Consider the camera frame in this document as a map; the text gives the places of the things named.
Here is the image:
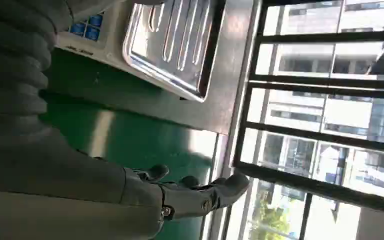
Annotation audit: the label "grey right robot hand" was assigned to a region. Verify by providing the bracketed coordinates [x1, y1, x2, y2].
[0, 112, 251, 240]

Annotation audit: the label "ribbed grey right arm sleeve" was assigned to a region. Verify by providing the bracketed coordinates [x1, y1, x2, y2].
[0, 0, 75, 117]

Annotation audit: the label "white electronic weighing scale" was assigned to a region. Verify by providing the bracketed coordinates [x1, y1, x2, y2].
[55, 0, 228, 103]

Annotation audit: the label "steel scale weighing pan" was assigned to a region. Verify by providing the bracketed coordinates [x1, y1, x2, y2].
[122, 0, 228, 103]

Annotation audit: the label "black window railing frame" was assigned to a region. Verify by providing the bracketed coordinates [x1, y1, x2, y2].
[232, 0, 384, 240]

